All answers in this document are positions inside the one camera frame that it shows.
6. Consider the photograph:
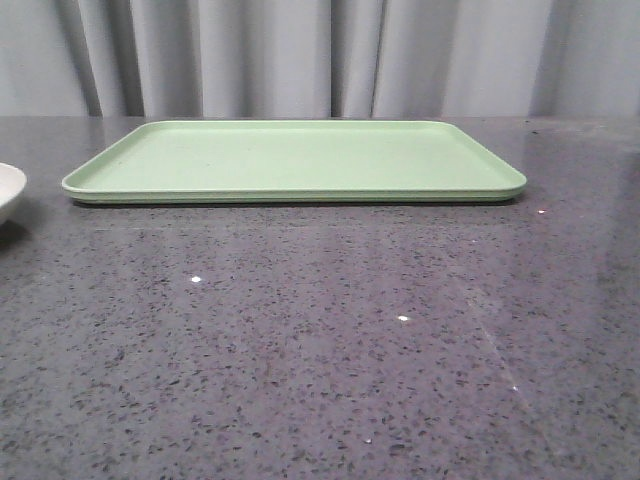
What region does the grey pleated curtain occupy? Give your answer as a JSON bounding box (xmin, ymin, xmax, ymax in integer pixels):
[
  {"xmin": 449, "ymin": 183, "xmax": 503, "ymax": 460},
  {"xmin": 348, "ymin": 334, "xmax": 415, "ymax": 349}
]
[{"xmin": 1, "ymin": 1, "xmax": 639, "ymax": 118}]

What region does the light green rectangular tray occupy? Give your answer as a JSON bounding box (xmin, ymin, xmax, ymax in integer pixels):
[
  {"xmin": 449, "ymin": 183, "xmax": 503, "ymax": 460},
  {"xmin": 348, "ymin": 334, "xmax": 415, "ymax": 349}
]
[{"xmin": 62, "ymin": 120, "xmax": 527, "ymax": 204}]

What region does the white round plate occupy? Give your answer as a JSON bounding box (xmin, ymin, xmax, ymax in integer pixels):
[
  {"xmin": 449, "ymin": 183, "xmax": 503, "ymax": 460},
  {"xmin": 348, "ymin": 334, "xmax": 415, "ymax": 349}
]
[{"xmin": 0, "ymin": 163, "xmax": 27, "ymax": 225}]

